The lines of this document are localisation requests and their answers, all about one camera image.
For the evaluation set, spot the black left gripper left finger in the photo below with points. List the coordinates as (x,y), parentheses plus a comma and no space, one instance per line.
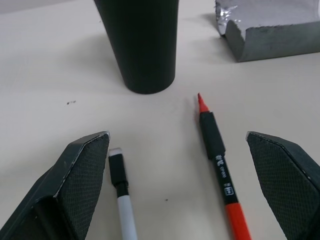
(65,190)

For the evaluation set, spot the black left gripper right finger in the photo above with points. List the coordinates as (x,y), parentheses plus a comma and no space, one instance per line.
(282,182)

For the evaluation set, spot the white pen with black cap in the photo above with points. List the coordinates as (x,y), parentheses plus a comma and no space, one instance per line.
(121,185)

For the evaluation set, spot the red and black pen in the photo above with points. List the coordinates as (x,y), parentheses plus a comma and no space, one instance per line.
(221,165)

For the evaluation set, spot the grey box with foil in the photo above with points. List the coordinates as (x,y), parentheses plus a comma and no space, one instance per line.
(272,35)

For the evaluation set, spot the black cylindrical pen holder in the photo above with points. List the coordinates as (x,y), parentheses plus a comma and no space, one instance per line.
(143,42)

